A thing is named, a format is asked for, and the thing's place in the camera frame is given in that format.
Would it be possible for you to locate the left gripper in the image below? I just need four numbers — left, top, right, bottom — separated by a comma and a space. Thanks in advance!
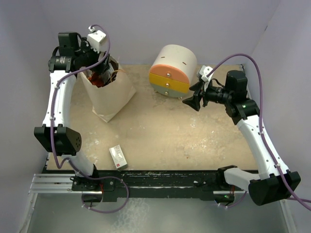
75, 38, 109, 75

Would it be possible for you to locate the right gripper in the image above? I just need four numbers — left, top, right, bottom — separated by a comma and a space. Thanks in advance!
183, 79, 232, 111

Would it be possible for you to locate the red chips bag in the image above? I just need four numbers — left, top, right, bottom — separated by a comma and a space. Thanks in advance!
86, 57, 119, 87

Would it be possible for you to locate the white paper bag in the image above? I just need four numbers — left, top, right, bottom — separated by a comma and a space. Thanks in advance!
78, 64, 136, 122

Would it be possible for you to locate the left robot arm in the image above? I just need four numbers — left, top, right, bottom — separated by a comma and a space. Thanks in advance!
34, 29, 109, 190

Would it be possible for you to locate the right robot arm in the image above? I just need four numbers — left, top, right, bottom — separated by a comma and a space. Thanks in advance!
183, 66, 301, 206

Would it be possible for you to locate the pastel mini drawer cabinet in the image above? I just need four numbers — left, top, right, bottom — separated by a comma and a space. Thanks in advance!
149, 44, 197, 99

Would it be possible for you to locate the small white box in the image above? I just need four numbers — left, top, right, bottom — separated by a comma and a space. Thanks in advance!
109, 145, 128, 170

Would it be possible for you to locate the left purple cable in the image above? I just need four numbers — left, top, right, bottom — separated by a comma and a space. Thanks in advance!
50, 24, 130, 214

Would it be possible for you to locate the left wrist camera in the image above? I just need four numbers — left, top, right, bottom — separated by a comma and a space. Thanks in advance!
87, 26, 106, 53

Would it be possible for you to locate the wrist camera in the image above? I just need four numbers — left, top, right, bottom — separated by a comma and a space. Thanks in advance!
87, 26, 106, 53
197, 66, 214, 91

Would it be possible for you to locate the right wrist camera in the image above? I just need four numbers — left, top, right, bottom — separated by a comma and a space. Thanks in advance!
197, 66, 214, 91

